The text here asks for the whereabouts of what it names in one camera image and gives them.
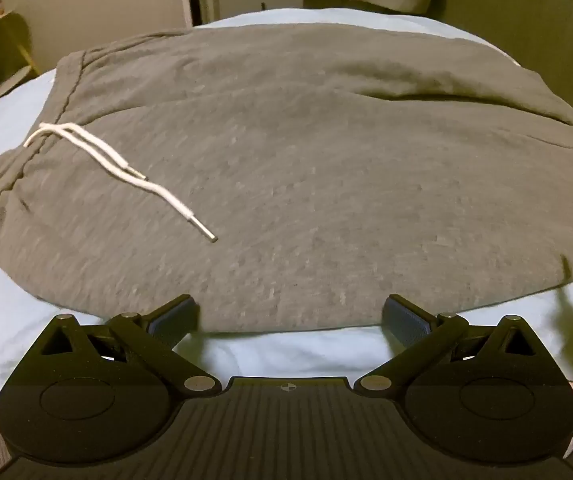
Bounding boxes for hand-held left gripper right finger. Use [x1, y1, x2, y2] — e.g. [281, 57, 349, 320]
[353, 293, 542, 396]

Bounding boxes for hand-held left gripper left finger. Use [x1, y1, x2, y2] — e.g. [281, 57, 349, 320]
[29, 295, 220, 396]

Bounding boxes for grey pants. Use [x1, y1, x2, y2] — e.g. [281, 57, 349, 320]
[0, 22, 573, 335]

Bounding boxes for light blue printed bed sheet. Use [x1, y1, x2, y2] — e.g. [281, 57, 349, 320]
[0, 7, 573, 411]

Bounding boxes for yellow wooden side table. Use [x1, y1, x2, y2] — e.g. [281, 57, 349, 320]
[0, 10, 40, 97]

